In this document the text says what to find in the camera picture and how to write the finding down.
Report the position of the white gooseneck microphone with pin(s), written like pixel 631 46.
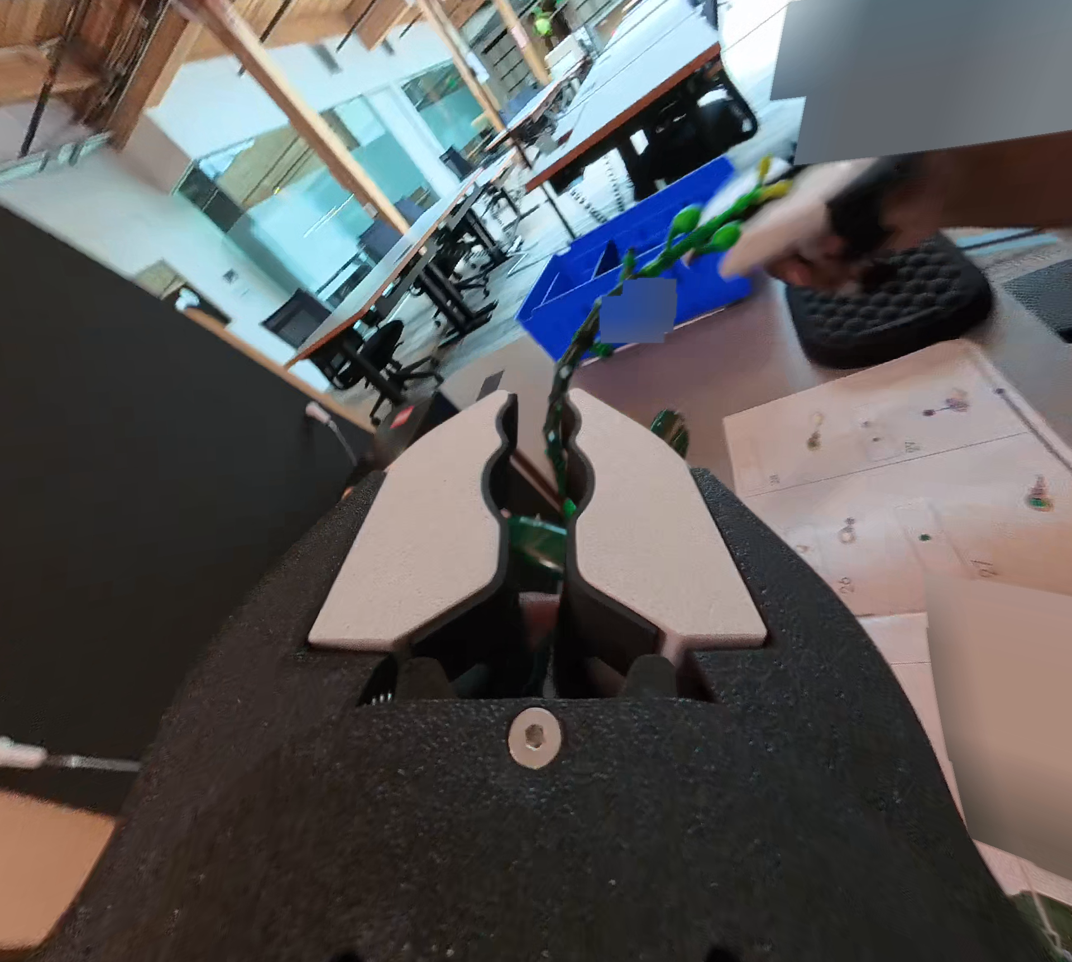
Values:
pixel 322 418
pixel 50 757

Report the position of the green brick flower stem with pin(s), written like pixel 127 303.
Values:
pixel 586 342

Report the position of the brick orchid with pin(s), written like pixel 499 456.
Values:
pixel 670 434

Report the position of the person's right hand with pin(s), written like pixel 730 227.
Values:
pixel 825 271

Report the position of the blue plastic bin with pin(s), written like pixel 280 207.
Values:
pixel 586 292

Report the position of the black office chair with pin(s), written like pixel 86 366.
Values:
pixel 377 359
pixel 695 124

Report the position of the black divider panel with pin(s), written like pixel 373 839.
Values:
pixel 126 476

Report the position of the dark orchid set box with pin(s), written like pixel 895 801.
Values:
pixel 419 426

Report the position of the black dimpled cushion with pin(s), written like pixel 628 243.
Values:
pixel 896 309

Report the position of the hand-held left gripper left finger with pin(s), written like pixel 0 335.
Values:
pixel 419 543

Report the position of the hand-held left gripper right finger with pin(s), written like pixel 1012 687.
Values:
pixel 662 535

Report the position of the wood edged office desk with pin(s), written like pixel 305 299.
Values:
pixel 636 91
pixel 402 267

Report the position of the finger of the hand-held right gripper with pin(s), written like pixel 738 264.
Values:
pixel 779 254
pixel 791 212

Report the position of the open instruction booklet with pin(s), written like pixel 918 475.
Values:
pixel 879 468

